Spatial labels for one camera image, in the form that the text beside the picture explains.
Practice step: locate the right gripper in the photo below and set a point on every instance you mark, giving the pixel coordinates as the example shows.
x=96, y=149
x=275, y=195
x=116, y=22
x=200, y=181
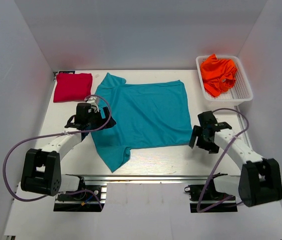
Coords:
x=212, y=147

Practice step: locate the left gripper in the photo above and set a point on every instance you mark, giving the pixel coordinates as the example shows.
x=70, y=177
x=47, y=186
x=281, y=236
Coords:
x=102, y=120

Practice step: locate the teal t-shirt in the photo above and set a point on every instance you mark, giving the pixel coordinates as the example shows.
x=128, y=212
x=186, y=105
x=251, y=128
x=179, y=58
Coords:
x=147, y=116

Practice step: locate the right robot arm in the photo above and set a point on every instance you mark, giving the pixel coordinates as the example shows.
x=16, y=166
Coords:
x=260, y=179

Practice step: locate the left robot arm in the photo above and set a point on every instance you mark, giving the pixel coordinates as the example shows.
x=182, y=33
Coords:
x=42, y=167

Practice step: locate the folded red t-shirt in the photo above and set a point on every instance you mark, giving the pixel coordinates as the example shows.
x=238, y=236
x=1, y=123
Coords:
x=72, y=87

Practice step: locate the white plastic basket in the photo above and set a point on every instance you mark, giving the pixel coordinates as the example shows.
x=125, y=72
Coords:
x=240, y=93

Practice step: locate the orange t-shirt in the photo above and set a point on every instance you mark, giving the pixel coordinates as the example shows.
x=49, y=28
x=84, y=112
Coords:
x=218, y=75

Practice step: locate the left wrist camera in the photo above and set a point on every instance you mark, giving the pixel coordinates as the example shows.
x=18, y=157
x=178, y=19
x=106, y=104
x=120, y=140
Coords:
x=93, y=101

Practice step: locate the aluminium table edge rail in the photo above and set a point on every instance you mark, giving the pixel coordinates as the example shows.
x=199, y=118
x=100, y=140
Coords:
x=180, y=178

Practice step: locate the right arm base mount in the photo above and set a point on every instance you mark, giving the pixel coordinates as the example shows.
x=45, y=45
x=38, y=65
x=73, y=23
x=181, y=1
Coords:
x=194, y=188

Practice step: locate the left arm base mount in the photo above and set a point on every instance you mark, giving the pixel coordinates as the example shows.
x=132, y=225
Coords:
x=90, y=199

